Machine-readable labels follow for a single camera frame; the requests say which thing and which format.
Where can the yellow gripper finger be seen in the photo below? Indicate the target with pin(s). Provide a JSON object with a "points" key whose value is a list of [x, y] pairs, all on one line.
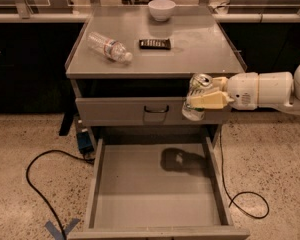
{"points": [[208, 99], [220, 83]]}

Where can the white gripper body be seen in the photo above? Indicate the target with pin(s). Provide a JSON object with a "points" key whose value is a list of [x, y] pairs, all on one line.
{"points": [[242, 90]]}

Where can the green 7up can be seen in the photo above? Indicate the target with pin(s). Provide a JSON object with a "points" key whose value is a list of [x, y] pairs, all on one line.
{"points": [[197, 84]]}

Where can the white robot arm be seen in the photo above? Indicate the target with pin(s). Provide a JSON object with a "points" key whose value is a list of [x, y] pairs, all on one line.
{"points": [[279, 91]]}

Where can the grey drawer cabinet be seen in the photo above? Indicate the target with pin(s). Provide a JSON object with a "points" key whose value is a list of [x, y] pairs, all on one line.
{"points": [[198, 45]]}

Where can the closed grey top drawer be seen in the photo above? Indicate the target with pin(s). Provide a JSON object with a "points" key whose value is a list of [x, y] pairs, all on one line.
{"points": [[129, 111]]}

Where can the open grey middle drawer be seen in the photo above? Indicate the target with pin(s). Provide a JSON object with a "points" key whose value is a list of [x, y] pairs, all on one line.
{"points": [[167, 191]]}

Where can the black chocolate bar packet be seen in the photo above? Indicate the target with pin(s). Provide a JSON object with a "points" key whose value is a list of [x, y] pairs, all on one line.
{"points": [[162, 44]]}

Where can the white ceramic bowl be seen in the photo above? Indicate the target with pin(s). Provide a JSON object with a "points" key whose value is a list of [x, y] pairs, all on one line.
{"points": [[161, 10]]}

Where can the clear plastic water bottle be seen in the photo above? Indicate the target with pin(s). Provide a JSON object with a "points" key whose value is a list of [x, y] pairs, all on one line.
{"points": [[110, 48]]}

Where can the blue power box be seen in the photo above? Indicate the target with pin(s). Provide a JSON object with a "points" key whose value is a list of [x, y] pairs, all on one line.
{"points": [[85, 145]]}

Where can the black drawer handle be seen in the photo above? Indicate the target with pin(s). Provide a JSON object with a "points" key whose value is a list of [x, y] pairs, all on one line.
{"points": [[156, 111]]}

